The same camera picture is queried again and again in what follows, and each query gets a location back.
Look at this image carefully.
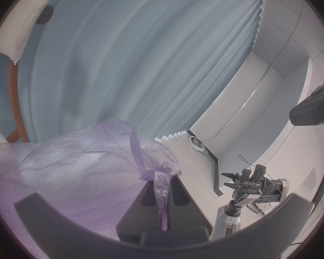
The white round fixture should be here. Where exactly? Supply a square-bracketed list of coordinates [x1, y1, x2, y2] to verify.
[188, 135, 206, 154]

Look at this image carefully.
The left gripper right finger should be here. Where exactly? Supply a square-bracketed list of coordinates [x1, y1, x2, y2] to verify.
[166, 176, 214, 240]

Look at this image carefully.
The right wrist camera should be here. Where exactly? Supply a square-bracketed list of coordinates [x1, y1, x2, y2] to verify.
[242, 164, 268, 184]

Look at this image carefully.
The pale blue curtain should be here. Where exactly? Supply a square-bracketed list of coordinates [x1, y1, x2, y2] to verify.
[0, 0, 266, 145]

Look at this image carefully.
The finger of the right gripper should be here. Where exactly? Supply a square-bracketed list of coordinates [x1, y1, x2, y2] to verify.
[224, 182, 245, 193]
[221, 172, 242, 182]

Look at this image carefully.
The purple plastic bag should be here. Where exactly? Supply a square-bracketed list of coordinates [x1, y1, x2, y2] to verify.
[0, 118, 182, 253]

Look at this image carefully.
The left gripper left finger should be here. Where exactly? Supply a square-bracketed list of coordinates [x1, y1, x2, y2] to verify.
[116, 178, 164, 244]

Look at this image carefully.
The white cushioned wooden chair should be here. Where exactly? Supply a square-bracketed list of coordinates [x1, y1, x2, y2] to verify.
[0, 0, 65, 145]

